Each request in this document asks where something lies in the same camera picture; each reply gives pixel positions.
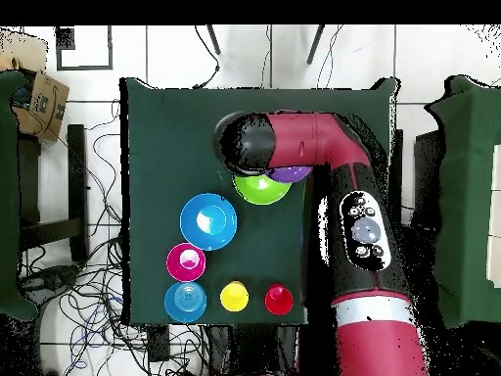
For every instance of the large green bowl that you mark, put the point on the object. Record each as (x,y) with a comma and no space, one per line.
(258,192)

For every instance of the large blue bowl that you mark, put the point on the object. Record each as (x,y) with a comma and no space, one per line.
(208,222)

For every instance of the large purple bowl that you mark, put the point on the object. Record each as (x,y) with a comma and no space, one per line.
(289,174)

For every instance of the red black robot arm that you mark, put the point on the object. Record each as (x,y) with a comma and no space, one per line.
(375,344)

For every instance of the small red bowl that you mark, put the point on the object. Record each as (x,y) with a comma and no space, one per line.
(186,262)

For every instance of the yellow cup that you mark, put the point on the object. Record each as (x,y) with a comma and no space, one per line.
(234,296)

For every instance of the dark green tablecloth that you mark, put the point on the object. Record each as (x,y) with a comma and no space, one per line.
(176,156)

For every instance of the red cup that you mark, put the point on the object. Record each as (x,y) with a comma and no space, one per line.
(278,299)

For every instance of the small blue bowl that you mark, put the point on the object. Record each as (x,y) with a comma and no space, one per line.
(185,301)

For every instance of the black power box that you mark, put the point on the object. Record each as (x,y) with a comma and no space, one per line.
(158,342)

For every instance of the black tripod leg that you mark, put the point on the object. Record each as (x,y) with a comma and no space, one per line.
(315,45)
(213,39)

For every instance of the dark grey equipment base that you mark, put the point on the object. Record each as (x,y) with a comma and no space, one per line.
(51,278)

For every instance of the green clothed side table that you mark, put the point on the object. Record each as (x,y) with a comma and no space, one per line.
(8,196)
(465,196)

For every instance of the brown cardboard box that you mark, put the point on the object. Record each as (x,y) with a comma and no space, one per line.
(47,105)

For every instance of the black chair frame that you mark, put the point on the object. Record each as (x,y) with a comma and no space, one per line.
(76,176)

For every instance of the black square floor frame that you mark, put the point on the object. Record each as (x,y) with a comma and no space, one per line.
(110,47)

